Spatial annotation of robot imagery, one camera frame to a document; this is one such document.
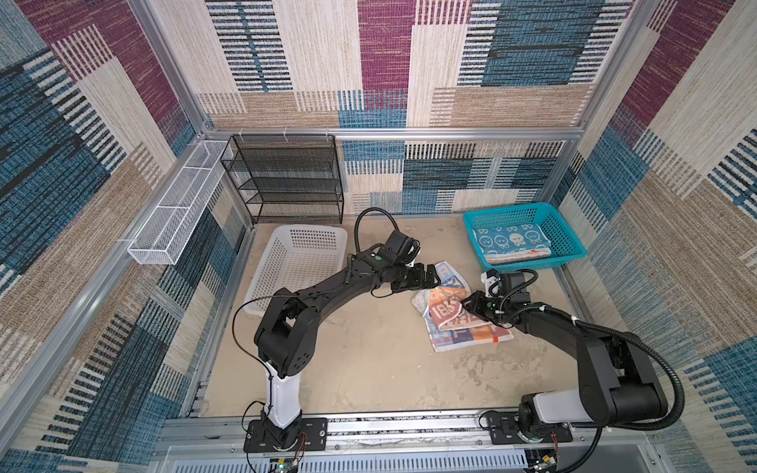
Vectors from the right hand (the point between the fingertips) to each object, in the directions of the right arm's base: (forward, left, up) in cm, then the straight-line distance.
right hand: (463, 307), depth 91 cm
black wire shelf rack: (+48, +58, +14) cm, 76 cm away
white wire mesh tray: (+20, +90, +16) cm, 93 cm away
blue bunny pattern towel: (+26, -23, -1) cm, 35 cm away
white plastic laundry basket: (+24, +55, -3) cm, 60 cm away
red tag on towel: (-9, -8, -3) cm, 13 cm away
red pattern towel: (-4, +4, -2) cm, 6 cm away
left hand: (+3, +10, +11) cm, 15 cm away
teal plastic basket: (+22, -39, +2) cm, 44 cm away
